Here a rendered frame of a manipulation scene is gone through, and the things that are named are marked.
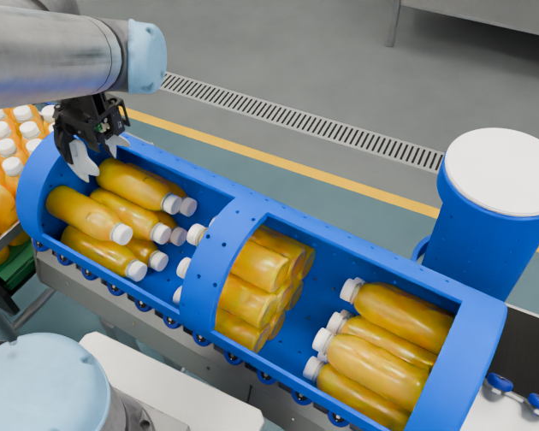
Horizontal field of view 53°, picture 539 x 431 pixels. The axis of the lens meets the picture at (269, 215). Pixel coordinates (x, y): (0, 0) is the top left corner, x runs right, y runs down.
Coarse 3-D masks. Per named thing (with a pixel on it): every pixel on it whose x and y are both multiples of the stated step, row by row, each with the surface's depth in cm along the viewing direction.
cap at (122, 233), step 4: (116, 228) 104; (120, 228) 104; (124, 228) 104; (128, 228) 105; (116, 232) 104; (120, 232) 104; (124, 232) 104; (128, 232) 106; (132, 232) 107; (116, 236) 104; (120, 236) 104; (124, 236) 105; (128, 236) 106; (116, 240) 104; (120, 240) 104; (124, 240) 106; (128, 240) 107; (120, 244) 105; (124, 244) 106
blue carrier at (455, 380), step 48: (48, 144) 103; (144, 144) 106; (48, 192) 110; (192, 192) 118; (240, 192) 96; (48, 240) 104; (240, 240) 87; (336, 240) 88; (144, 288) 110; (192, 288) 88; (336, 288) 107; (432, 288) 82; (288, 336) 106; (480, 336) 75; (288, 384) 88; (432, 384) 74; (480, 384) 73
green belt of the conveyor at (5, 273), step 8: (16, 248) 128; (24, 248) 129; (32, 248) 129; (16, 256) 127; (24, 256) 127; (32, 256) 128; (0, 264) 126; (8, 264) 125; (16, 264) 126; (32, 264) 129; (0, 272) 124; (8, 272) 125; (24, 272) 127; (0, 280) 129; (8, 280) 125; (16, 280) 126; (8, 288) 128
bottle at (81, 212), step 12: (60, 192) 109; (72, 192) 109; (48, 204) 109; (60, 204) 108; (72, 204) 107; (84, 204) 106; (96, 204) 107; (60, 216) 108; (72, 216) 106; (84, 216) 105; (96, 216) 105; (108, 216) 105; (84, 228) 106; (96, 228) 104; (108, 228) 104; (108, 240) 106
